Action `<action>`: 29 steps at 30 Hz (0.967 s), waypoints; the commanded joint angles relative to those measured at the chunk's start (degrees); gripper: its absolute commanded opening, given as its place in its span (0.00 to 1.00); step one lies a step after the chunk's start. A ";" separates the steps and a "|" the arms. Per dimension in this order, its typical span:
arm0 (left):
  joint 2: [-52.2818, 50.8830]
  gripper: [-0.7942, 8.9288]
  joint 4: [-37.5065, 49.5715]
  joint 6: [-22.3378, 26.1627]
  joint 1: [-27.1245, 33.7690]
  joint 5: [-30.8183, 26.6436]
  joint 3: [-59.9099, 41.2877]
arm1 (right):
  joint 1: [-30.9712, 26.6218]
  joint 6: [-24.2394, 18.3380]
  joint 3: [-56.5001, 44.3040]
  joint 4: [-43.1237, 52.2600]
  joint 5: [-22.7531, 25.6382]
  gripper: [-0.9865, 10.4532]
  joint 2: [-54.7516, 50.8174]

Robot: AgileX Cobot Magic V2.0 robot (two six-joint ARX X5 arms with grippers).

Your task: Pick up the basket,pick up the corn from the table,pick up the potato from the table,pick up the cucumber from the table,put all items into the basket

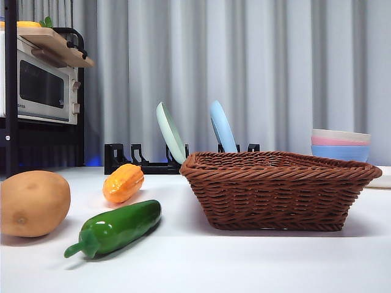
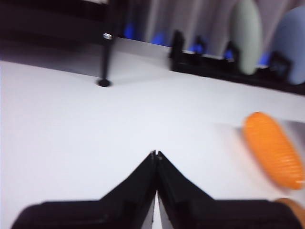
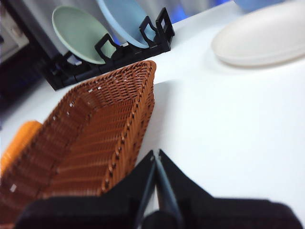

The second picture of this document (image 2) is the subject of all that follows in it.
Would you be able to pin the grey curtain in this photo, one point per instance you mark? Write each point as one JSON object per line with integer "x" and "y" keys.
{"x": 190, "y": 19}

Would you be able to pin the brown potato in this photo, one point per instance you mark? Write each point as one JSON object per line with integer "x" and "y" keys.
{"x": 291, "y": 204}

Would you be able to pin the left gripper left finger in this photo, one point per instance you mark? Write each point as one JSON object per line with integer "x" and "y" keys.
{"x": 114, "y": 210}

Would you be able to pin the pale green plate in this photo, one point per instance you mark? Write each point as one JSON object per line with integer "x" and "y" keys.
{"x": 247, "y": 35}

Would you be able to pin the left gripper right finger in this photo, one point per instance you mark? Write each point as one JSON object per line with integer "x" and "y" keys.
{"x": 202, "y": 212}

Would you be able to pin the light blue plate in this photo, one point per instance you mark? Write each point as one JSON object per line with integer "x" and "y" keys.
{"x": 294, "y": 47}

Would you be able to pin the black metal shelf frame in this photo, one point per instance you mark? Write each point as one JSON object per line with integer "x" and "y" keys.
{"x": 106, "y": 59}

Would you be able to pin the black dish rack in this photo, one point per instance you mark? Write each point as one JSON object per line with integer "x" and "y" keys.
{"x": 214, "y": 69}

